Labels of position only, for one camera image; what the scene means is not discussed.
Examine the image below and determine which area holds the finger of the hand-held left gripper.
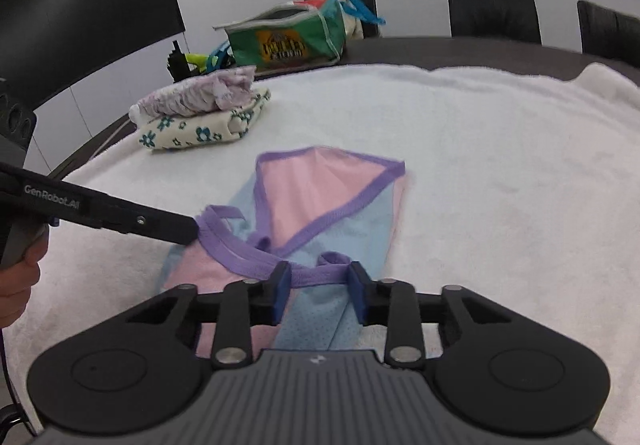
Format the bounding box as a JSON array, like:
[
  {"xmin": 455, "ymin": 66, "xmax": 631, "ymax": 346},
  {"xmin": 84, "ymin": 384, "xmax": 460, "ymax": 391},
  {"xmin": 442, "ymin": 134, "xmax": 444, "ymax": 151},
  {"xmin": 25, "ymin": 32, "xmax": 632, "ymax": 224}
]
[{"xmin": 85, "ymin": 190, "xmax": 199, "ymax": 246}]

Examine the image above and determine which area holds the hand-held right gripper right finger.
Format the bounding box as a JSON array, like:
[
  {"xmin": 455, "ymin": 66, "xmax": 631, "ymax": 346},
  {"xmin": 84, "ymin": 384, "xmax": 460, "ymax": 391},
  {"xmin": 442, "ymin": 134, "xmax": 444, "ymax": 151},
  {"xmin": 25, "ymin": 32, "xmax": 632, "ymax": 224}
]
[{"xmin": 347, "ymin": 261, "xmax": 521, "ymax": 369}]

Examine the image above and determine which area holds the folded pink floral ruffled cloth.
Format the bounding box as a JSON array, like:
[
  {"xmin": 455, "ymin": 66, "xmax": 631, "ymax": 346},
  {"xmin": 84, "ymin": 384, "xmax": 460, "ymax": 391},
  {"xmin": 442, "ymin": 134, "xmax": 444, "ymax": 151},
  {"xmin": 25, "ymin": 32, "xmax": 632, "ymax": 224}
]
[{"xmin": 129, "ymin": 66, "xmax": 257, "ymax": 120}]

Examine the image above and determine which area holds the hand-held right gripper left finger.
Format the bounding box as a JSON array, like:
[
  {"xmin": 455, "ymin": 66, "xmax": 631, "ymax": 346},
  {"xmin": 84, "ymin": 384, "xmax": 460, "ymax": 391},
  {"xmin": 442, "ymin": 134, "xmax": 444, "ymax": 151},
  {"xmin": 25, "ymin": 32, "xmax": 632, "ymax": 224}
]
[{"xmin": 117, "ymin": 261, "xmax": 293, "ymax": 369}]

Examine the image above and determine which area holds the pink and blue vest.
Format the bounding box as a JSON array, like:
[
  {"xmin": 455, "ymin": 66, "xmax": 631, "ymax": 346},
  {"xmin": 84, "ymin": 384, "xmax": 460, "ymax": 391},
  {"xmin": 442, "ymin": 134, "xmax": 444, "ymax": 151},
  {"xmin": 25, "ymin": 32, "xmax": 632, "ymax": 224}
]
[{"xmin": 157, "ymin": 147, "xmax": 407, "ymax": 358}]

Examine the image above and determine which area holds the black pen holder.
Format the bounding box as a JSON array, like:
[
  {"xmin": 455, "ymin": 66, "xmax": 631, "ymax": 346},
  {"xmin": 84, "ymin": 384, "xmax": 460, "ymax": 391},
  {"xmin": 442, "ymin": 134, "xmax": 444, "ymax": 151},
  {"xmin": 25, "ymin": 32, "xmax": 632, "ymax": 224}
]
[{"xmin": 166, "ymin": 40, "xmax": 191, "ymax": 82}]

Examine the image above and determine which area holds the person's left hand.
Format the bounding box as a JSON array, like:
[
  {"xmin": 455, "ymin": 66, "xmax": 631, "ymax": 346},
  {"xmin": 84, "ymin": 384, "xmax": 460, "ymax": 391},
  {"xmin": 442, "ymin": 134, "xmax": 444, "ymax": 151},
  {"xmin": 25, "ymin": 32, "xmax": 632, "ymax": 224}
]
[{"xmin": 0, "ymin": 224, "xmax": 51, "ymax": 328}]

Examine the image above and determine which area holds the black wall screen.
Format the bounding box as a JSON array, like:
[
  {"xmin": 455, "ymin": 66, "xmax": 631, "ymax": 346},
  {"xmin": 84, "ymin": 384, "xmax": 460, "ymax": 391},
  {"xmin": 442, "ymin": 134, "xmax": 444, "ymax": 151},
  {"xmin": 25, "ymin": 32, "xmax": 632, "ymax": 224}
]
[{"xmin": 0, "ymin": 0, "xmax": 187, "ymax": 98}]

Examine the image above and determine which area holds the folded cream teal-flowered cloth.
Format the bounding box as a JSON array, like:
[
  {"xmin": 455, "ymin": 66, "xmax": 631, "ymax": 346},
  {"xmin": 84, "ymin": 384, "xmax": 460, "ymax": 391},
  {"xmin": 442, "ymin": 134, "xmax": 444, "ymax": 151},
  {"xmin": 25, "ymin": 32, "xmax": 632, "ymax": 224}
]
[{"xmin": 137, "ymin": 87, "xmax": 272, "ymax": 152}]

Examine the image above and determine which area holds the white fluffy towel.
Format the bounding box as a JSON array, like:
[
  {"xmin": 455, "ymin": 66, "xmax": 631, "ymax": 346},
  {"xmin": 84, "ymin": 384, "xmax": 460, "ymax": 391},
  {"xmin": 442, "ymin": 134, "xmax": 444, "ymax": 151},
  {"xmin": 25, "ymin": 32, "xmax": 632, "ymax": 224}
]
[{"xmin": 0, "ymin": 62, "xmax": 640, "ymax": 445}]

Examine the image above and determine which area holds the green bag with blue straps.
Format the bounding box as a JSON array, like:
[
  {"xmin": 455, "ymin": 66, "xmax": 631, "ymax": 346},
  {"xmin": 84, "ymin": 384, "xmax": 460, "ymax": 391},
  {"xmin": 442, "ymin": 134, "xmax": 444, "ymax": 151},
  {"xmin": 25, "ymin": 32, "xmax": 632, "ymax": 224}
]
[{"xmin": 207, "ymin": 0, "xmax": 387, "ymax": 72}]

